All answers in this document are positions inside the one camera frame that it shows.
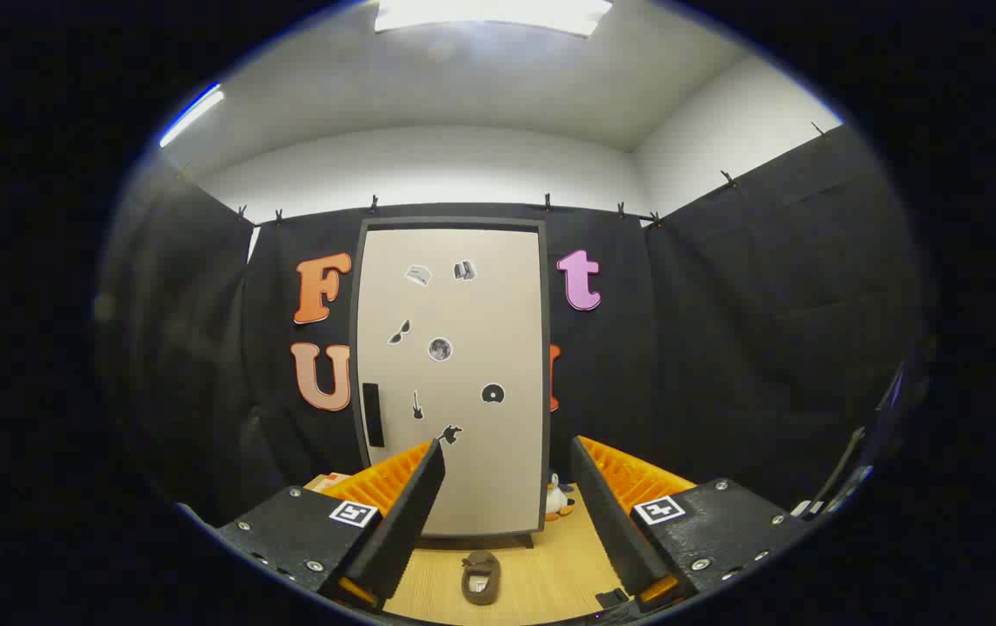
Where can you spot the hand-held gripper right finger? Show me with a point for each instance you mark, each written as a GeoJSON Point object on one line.
{"type": "Point", "coordinates": [607, 513]}

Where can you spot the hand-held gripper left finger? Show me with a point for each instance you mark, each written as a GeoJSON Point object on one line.
{"type": "Point", "coordinates": [407, 513]}

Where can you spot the brown fuzzy shoe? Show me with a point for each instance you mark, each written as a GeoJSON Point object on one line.
{"type": "Point", "coordinates": [481, 587]}

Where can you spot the grey shoe cabinet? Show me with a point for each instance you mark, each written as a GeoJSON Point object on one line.
{"type": "Point", "coordinates": [545, 348]}

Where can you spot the beige shoe cabinet door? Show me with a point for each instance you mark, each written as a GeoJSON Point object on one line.
{"type": "Point", "coordinates": [498, 304]}

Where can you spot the penguin plush toy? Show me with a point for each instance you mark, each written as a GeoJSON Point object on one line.
{"type": "Point", "coordinates": [557, 500]}

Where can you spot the stack of books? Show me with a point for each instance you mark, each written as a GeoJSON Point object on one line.
{"type": "Point", "coordinates": [328, 480]}

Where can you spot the ceiling strip light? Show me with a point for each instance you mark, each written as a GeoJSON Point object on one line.
{"type": "Point", "coordinates": [194, 115]}

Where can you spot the rectangular ceiling light panel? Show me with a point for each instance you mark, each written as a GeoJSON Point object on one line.
{"type": "Point", "coordinates": [489, 13]}

